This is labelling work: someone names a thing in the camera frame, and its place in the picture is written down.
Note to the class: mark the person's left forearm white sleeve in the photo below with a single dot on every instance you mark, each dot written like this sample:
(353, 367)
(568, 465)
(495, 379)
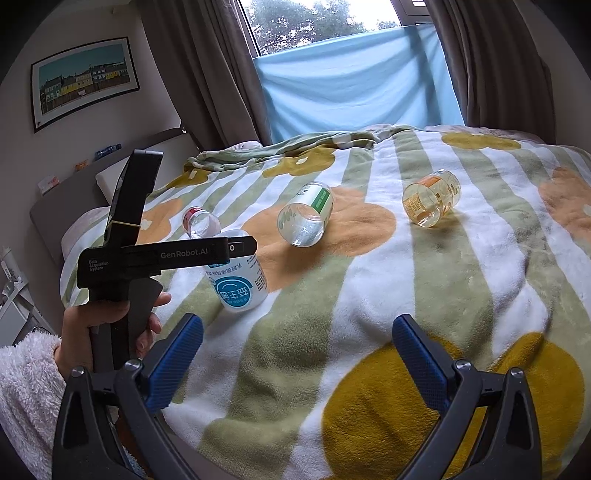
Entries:
(23, 387)

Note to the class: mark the clear bottle red cap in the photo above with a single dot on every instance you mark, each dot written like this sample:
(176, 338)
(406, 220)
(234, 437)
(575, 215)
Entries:
(203, 224)

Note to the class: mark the clear cup with green label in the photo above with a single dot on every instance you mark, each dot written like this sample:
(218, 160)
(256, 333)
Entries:
(304, 217)

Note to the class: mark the framed picture of houses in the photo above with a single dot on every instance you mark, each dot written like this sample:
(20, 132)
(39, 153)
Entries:
(83, 83)

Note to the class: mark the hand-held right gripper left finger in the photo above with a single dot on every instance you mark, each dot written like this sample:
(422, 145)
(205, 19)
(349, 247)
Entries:
(178, 355)

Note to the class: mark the blue bottle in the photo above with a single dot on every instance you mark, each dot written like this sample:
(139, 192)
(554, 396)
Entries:
(107, 151)

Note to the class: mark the clear cup with orange label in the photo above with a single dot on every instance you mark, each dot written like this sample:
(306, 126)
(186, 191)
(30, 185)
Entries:
(431, 198)

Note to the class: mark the white bedside rack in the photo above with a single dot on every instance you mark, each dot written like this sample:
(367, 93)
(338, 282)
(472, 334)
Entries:
(14, 309)

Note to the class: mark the pale pink pillow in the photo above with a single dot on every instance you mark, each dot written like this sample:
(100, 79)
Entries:
(81, 228)

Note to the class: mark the brown curtain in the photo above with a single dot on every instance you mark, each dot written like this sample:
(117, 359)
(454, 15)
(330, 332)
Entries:
(498, 69)
(207, 69)

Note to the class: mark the white cup with blue label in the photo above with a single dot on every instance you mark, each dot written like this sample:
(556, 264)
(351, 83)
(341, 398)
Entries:
(238, 290)

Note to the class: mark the window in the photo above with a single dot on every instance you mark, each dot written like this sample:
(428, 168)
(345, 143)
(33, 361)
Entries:
(323, 18)

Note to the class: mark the light blue window cloth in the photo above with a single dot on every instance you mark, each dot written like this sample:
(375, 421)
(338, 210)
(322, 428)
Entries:
(360, 83)

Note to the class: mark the white pillow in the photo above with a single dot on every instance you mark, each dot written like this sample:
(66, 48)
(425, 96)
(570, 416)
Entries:
(113, 180)

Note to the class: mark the striped floral blanket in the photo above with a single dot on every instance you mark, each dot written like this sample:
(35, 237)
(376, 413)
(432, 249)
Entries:
(351, 323)

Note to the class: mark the person's left hand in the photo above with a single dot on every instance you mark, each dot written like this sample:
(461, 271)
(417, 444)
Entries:
(78, 332)

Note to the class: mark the grey headboard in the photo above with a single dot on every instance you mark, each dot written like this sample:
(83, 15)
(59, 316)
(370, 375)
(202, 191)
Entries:
(69, 203)

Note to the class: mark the white and red box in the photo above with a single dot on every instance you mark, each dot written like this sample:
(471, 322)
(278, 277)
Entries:
(49, 184)

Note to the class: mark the orange packet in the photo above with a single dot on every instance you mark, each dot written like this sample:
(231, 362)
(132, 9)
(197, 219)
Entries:
(83, 165)

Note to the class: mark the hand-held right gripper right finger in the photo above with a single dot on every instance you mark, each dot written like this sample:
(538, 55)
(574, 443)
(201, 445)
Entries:
(418, 360)

